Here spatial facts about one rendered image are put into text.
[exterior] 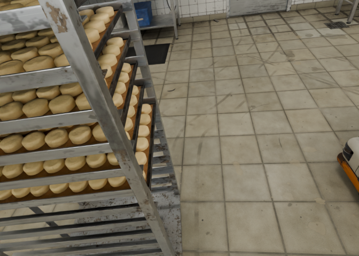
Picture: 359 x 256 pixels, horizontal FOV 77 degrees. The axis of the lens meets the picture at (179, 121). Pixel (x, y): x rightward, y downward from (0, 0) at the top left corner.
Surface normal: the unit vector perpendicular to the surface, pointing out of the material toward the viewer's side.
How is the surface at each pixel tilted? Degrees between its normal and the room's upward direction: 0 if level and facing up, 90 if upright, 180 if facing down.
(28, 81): 90
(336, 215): 0
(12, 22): 90
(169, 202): 0
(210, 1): 90
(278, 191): 0
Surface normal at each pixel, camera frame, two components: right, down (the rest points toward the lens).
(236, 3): -0.07, 0.66
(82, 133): -0.13, -0.75
